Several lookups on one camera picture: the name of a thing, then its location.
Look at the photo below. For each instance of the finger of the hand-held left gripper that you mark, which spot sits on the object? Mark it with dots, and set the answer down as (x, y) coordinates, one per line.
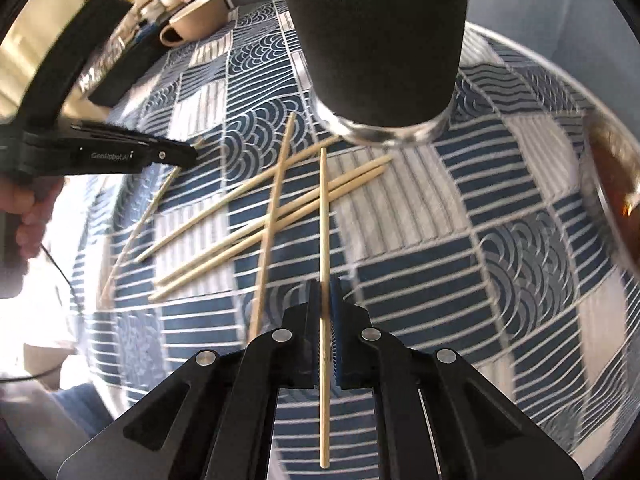
(170, 154)

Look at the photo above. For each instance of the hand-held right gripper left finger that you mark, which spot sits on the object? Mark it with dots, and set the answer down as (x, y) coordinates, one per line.
(313, 340)

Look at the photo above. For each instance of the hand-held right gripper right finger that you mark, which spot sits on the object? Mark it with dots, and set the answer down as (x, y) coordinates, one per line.
(336, 340)

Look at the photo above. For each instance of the single wooden chopstick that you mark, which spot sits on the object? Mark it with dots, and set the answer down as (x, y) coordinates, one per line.
(324, 220)
(152, 210)

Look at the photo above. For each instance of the group of wooden chopsticks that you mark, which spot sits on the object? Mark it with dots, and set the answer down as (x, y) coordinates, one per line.
(271, 217)

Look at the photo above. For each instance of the black cylindrical utensil holder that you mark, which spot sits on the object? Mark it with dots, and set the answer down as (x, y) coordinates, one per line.
(375, 50)

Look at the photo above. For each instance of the person's left hand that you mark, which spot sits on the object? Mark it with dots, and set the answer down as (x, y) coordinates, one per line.
(35, 200)

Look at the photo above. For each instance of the beige ceramic mug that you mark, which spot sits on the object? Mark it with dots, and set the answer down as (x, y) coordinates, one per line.
(200, 22)

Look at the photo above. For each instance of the blue white patterned tablecloth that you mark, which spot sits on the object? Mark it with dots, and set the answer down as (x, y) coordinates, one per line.
(500, 200)

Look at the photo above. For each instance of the small bowl of brown sauce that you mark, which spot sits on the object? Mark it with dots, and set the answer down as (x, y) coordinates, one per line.
(617, 180)

